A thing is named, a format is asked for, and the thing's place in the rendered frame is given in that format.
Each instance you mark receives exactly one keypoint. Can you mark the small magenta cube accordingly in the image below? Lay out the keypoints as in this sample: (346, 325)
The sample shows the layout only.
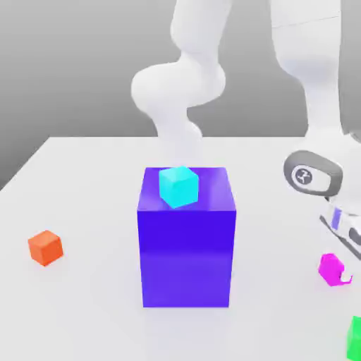
(330, 269)

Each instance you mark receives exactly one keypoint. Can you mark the large blue box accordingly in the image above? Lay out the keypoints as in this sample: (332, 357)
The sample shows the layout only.
(186, 253)

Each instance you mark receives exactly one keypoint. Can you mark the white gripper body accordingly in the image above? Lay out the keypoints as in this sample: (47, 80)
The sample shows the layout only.
(338, 239)

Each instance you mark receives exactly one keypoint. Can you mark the small orange cube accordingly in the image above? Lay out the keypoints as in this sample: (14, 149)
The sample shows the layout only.
(45, 248)

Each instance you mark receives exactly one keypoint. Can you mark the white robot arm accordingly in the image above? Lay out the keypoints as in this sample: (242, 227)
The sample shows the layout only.
(180, 84)

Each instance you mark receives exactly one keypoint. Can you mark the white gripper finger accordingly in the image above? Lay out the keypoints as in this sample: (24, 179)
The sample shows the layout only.
(346, 277)

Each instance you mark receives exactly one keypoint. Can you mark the small cyan cube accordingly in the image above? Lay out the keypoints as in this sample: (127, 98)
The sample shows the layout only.
(179, 189)

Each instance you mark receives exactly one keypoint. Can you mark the small green cube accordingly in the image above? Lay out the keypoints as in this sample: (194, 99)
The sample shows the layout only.
(354, 341)

